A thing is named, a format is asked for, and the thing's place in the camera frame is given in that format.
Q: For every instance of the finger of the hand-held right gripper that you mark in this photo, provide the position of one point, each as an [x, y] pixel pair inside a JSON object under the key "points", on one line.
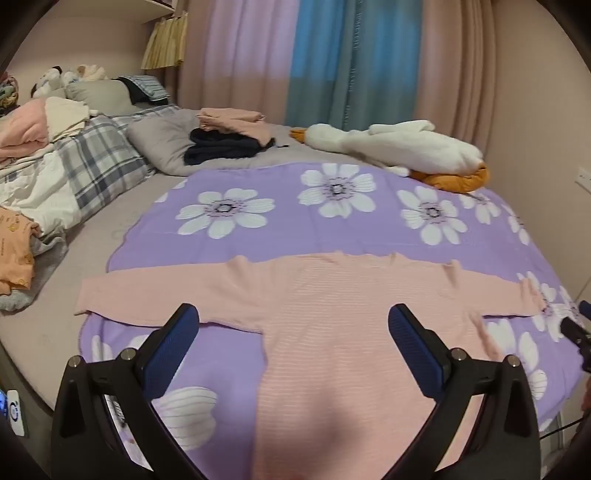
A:
{"points": [[573, 330]]}

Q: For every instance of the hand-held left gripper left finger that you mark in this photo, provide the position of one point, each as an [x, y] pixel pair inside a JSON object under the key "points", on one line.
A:
{"points": [[171, 350]]}

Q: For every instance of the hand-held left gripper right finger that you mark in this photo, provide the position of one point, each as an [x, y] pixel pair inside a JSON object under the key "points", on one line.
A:
{"points": [[415, 355]]}

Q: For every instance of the pink knit sweater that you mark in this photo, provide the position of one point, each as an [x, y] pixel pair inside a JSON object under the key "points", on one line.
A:
{"points": [[332, 332]]}

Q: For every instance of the dark navy clothes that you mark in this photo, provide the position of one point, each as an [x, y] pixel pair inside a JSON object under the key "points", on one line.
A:
{"points": [[221, 147]]}

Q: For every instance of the folded pink clothes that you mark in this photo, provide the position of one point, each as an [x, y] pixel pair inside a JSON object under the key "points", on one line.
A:
{"points": [[235, 120]]}

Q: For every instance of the grey fuzzy cloth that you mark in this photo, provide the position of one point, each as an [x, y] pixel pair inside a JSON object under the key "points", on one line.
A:
{"points": [[18, 302]]}

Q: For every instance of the purple floral blanket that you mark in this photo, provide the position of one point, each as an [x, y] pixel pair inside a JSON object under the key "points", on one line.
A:
{"points": [[286, 230]]}

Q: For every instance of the white device with blue light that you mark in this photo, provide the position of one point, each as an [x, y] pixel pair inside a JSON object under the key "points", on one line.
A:
{"points": [[13, 410]]}

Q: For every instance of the orange printed garment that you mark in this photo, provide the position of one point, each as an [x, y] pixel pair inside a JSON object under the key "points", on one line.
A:
{"points": [[16, 249]]}

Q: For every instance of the plaid quilt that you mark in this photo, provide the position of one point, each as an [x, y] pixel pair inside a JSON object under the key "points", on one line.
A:
{"points": [[92, 161]]}

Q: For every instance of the white goose plush toy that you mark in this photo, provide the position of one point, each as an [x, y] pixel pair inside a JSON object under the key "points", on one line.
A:
{"points": [[406, 147]]}

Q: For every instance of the grey pillow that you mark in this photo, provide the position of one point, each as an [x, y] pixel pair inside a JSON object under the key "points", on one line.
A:
{"points": [[161, 134]]}

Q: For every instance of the cream cloth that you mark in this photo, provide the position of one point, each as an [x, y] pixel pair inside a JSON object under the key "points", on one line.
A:
{"points": [[67, 115]]}

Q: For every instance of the grey-green pillow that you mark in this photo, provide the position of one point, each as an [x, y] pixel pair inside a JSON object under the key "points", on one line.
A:
{"points": [[99, 97]]}

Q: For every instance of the pink blanket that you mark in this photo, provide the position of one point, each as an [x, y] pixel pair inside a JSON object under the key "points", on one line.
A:
{"points": [[23, 127]]}

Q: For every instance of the pink curtain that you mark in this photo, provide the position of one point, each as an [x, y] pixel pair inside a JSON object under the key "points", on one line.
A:
{"points": [[452, 69], [235, 60]]}

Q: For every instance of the beige plush toy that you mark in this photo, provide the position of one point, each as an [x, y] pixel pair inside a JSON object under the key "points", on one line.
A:
{"points": [[91, 73]]}

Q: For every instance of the white and black plush toy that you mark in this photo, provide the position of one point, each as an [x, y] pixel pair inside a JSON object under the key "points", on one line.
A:
{"points": [[48, 81]]}

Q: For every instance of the blue curtain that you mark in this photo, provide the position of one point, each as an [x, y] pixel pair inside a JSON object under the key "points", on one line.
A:
{"points": [[351, 64]]}

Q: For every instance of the colourful printed cloth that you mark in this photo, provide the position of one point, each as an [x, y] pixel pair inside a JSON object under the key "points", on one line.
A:
{"points": [[7, 94]]}

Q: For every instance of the yellow pleated valance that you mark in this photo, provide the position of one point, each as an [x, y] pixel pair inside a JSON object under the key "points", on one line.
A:
{"points": [[164, 44]]}

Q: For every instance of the white wall socket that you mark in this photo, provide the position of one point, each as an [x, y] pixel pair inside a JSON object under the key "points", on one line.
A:
{"points": [[584, 177]]}

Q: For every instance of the wall shelf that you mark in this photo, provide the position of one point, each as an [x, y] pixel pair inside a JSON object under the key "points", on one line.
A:
{"points": [[152, 8]]}

